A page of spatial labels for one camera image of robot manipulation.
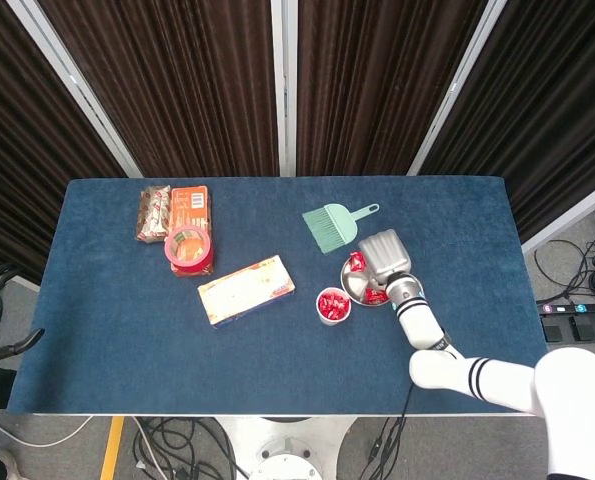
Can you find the silver metal plate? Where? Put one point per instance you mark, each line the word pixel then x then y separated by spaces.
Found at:
pixel 357 282

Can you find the white divider frame post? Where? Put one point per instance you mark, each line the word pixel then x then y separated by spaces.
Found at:
pixel 283 100
pixel 454 85
pixel 69 75
pixel 572 217

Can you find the yellow floor tape strip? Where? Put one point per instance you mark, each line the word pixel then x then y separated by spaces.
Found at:
pixel 112 450

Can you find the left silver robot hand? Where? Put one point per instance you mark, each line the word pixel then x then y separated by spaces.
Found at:
pixel 14 346

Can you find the mint green hand brush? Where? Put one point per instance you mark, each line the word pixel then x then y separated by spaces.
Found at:
pixel 337 225

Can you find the white table frame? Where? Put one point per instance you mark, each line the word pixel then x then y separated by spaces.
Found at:
pixel 277 415

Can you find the brown fabric divider panel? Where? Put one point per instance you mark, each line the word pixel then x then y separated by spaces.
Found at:
pixel 17 125
pixel 552 100
pixel 377 85
pixel 177 85

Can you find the orange cardboard box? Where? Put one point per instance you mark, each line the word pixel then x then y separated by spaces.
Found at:
pixel 189 205

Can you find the black white sneaker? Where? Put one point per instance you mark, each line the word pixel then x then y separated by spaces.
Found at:
pixel 4 467

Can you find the beige red snack packet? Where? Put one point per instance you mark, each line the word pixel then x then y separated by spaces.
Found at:
pixel 152 215

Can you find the red tape roll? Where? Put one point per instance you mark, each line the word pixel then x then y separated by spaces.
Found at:
pixel 192 264

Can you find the blue table cloth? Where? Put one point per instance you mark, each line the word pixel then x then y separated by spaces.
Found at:
pixel 277 360

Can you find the black numbered pedal strip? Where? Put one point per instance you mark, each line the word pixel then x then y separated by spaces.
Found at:
pixel 577 327

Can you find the long yellow blue box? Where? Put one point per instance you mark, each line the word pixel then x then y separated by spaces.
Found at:
pixel 247 292

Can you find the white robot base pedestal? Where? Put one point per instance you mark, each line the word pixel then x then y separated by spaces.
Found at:
pixel 287 450

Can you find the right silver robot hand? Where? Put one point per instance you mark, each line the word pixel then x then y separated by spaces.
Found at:
pixel 387 255

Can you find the white paper cup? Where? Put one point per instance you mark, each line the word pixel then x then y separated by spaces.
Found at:
pixel 334 323

